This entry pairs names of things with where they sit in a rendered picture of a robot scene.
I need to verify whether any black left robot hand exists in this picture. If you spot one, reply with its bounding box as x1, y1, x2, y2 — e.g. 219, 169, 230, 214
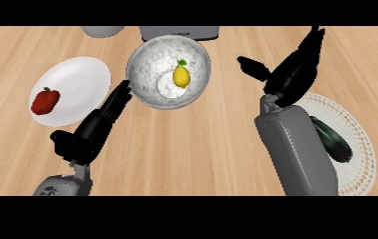
48, 79, 132, 167

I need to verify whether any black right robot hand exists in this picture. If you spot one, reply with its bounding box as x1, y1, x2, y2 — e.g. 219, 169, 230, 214
236, 26, 326, 109

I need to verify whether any yellow lemon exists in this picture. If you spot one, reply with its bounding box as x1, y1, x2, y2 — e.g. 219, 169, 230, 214
171, 59, 191, 90

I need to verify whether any white round placemat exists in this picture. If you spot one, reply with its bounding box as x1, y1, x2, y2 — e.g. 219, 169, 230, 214
293, 92, 378, 197

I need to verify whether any grey marbled bowl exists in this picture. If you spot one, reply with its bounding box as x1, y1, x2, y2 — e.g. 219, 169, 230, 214
125, 34, 213, 111

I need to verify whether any white oval plate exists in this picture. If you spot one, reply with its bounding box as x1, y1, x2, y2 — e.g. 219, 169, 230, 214
26, 56, 112, 128

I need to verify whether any red bell pepper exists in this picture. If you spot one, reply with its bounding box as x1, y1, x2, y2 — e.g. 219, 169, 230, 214
29, 86, 61, 116

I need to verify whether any dark green eggplant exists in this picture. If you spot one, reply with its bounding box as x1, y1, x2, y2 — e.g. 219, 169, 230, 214
308, 115, 354, 164

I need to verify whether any grey flat appliance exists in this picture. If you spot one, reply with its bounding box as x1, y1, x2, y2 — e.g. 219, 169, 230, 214
137, 26, 221, 43

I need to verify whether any grey rounded container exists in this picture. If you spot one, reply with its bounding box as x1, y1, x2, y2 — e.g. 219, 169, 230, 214
79, 26, 126, 39

